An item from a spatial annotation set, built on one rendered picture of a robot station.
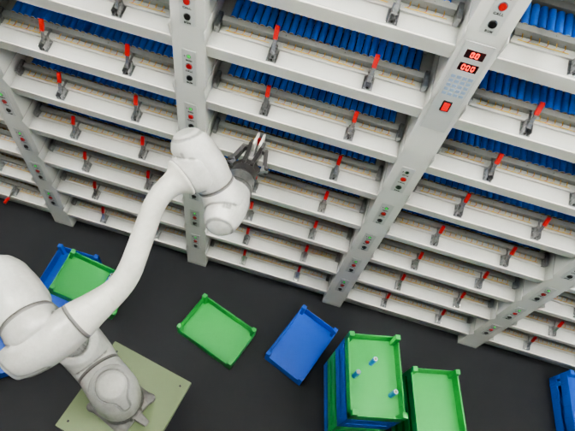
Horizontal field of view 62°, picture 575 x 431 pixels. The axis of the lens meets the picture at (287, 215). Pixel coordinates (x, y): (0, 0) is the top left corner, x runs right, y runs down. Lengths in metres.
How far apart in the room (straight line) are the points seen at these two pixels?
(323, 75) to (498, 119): 0.48
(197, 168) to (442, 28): 0.66
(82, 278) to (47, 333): 1.16
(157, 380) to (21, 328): 0.87
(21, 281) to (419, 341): 1.81
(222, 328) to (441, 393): 1.00
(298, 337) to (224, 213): 1.21
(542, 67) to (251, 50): 0.71
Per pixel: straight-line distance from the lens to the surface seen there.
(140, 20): 1.45
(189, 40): 1.39
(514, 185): 1.59
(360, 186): 1.63
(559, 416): 2.70
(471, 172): 1.55
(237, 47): 1.37
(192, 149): 1.18
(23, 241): 2.66
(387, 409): 1.92
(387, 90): 1.35
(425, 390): 2.17
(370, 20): 1.21
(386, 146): 1.49
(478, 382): 2.57
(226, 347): 2.29
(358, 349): 1.95
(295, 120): 1.48
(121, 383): 1.76
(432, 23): 1.25
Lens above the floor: 2.19
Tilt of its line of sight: 56 degrees down
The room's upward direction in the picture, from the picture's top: 15 degrees clockwise
